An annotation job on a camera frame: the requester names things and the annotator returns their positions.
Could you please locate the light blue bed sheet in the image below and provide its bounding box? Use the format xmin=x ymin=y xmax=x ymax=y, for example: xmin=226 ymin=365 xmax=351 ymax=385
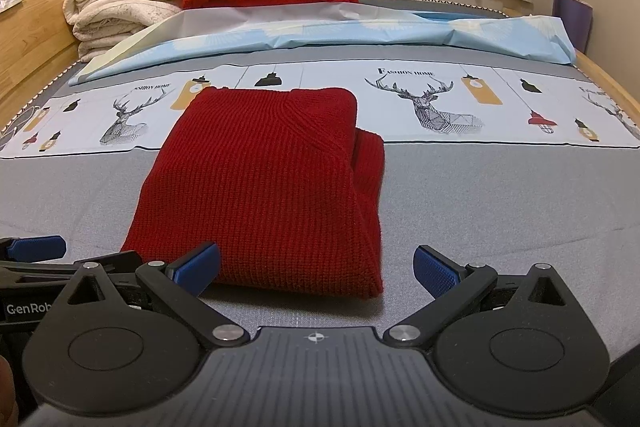
xmin=67 ymin=2 xmax=578 ymax=88

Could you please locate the purple rolled mat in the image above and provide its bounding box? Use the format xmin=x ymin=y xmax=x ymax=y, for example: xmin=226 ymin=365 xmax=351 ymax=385
xmin=552 ymin=0 xmax=594 ymax=55

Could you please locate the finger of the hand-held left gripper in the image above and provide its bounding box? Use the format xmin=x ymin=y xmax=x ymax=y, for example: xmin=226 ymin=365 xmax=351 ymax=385
xmin=0 ymin=251 xmax=146 ymax=288
xmin=0 ymin=235 xmax=67 ymax=261

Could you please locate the dark red knitted sweater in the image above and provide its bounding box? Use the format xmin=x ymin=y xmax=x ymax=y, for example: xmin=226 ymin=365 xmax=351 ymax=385
xmin=120 ymin=87 xmax=387 ymax=300

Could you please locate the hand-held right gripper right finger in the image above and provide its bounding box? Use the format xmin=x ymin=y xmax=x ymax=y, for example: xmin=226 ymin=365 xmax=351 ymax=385
xmin=383 ymin=245 xmax=569 ymax=351

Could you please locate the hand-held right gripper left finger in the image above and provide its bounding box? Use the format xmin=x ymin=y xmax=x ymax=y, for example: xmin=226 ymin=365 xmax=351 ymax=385
xmin=64 ymin=241 xmax=251 ymax=351

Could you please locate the deer print tablecloth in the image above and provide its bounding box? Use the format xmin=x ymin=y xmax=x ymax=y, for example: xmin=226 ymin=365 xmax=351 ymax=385
xmin=0 ymin=0 xmax=640 ymax=128

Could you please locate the grey printed bed sheet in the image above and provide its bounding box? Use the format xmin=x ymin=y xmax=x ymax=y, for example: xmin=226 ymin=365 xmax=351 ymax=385
xmin=0 ymin=0 xmax=640 ymax=408

